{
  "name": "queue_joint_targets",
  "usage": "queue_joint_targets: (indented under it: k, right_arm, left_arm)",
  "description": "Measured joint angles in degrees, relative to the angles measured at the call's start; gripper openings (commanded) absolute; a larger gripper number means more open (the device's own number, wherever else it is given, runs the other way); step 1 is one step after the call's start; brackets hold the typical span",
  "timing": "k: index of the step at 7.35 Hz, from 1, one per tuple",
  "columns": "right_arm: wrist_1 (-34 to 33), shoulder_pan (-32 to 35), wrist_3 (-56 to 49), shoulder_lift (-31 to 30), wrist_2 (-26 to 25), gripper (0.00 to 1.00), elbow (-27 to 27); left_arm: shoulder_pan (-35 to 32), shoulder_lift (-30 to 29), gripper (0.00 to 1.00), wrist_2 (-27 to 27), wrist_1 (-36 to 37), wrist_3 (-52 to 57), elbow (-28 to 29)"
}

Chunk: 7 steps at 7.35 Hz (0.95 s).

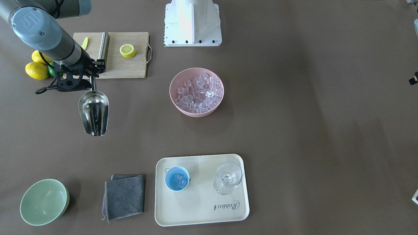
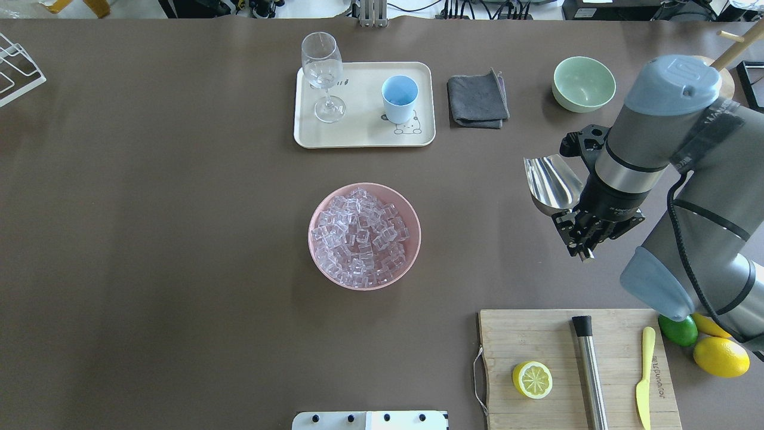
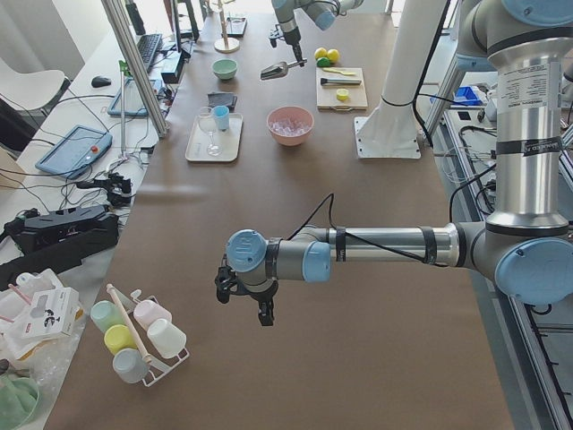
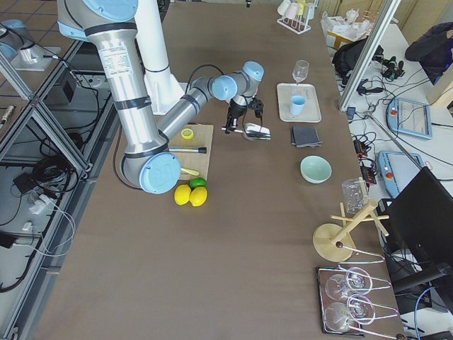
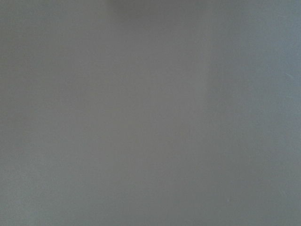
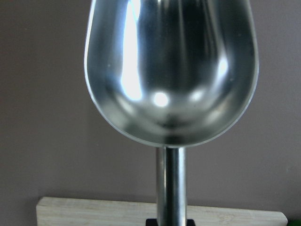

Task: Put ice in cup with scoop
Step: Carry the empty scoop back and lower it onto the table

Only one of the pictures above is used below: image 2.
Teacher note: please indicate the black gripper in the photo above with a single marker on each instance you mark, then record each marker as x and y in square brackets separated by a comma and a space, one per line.
[610, 200]

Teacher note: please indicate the steel ice scoop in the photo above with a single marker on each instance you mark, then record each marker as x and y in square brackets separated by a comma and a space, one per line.
[553, 185]

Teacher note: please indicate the pink bowl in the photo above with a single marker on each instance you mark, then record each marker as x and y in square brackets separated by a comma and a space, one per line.
[364, 236]

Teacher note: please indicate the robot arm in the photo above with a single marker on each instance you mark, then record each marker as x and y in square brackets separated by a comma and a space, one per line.
[674, 115]

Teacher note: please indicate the ice cubes pile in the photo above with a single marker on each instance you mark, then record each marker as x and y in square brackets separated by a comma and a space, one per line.
[361, 236]

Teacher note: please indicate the light blue cup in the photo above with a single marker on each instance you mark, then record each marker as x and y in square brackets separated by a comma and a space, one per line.
[399, 93]

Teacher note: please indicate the white cup rack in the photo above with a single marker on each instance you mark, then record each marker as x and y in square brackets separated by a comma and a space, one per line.
[19, 71]

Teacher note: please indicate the bamboo cutting board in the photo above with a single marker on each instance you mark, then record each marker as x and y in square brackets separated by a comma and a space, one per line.
[512, 336]

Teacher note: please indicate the green bowl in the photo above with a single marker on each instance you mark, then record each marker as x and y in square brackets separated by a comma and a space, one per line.
[582, 84]

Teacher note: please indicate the green lime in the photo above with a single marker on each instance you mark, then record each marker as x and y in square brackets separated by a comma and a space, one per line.
[683, 333]

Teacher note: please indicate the yellow lemon half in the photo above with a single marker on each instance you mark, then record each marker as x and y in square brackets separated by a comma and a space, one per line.
[532, 379]

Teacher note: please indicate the grey folded cloth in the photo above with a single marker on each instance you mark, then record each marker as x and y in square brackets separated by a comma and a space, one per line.
[478, 101]

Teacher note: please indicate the steel muddler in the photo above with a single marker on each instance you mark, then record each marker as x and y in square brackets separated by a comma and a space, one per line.
[584, 332]

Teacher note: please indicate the yellow plastic knife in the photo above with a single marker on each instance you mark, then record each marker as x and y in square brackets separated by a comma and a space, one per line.
[643, 386]

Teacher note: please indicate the wooden stand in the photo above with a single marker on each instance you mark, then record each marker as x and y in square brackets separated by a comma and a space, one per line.
[739, 44]

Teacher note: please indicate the black tray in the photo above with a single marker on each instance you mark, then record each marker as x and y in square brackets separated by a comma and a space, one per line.
[751, 79]

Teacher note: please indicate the cream serving tray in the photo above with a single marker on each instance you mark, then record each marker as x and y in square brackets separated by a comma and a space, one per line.
[364, 125]

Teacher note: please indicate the clear wine glass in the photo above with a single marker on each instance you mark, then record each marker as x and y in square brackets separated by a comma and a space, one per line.
[323, 69]

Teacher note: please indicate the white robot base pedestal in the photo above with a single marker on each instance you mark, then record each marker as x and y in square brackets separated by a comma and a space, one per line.
[391, 419]

